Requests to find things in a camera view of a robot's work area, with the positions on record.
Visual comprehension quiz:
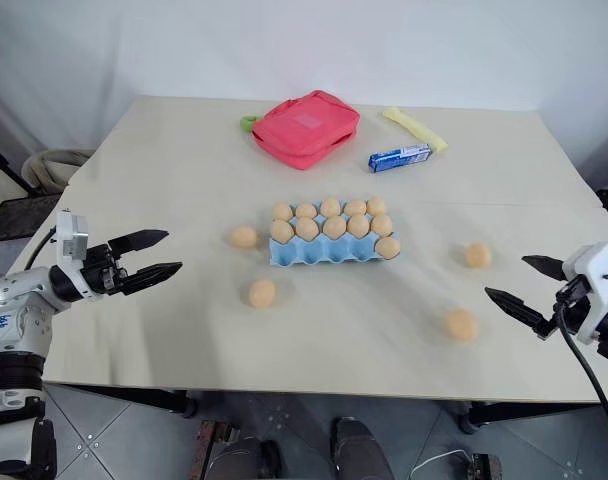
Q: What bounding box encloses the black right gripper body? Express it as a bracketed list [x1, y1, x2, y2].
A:
[553, 275, 596, 335]

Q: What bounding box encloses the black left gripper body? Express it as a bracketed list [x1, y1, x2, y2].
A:
[80, 242, 131, 298]

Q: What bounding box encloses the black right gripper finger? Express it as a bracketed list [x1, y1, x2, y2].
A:
[520, 254, 568, 282]
[484, 286, 559, 342]

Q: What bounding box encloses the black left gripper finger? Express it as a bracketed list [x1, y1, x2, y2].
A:
[108, 228, 171, 255]
[120, 260, 184, 297]

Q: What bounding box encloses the blue egg tray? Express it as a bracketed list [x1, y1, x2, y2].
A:
[267, 229, 401, 267]

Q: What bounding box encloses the black mesh panel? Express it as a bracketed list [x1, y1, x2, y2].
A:
[0, 193, 64, 245]

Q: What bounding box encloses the beige fabric bag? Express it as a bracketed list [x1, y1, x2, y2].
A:
[22, 147, 93, 196]

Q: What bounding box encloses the black stand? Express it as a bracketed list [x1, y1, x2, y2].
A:
[0, 141, 38, 192]

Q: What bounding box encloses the rusty metal block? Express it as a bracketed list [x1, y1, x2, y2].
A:
[194, 419, 235, 480]
[465, 452, 504, 480]

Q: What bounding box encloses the blue white gum pack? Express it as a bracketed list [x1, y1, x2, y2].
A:
[367, 142, 433, 175]

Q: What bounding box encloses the yellow rolled cloth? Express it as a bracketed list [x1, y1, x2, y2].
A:
[381, 106, 449, 154]

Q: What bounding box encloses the red zipper pouch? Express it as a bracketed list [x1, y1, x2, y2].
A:
[251, 89, 362, 172]

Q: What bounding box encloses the dark rounded shape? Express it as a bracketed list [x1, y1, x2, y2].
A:
[330, 416, 396, 480]
[203, 433, 284, 480]

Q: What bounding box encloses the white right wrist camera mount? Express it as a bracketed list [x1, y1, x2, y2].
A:
[560, 241, 608, 345]

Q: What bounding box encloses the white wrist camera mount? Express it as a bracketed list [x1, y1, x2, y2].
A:
[55, 210, 91, 266]
[560, 241, 608, 345]

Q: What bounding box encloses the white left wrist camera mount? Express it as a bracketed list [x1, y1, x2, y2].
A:
[55, 210, 91, 266]

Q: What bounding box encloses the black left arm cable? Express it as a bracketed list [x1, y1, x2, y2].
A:
[25, 227, 60, 272]

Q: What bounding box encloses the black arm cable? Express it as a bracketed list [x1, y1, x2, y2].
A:
[555, 299, 608, 432]
[25, 227, 60, 272]

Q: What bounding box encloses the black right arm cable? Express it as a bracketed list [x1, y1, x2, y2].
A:
[555, 299, 608, 432]

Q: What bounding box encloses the black table frame bar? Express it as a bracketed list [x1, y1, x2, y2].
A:
[42, 381, 201, 420]
[457, 398, 608, 435]

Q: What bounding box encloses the white floor cable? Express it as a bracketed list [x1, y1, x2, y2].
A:
[412, 448, 466, 477]

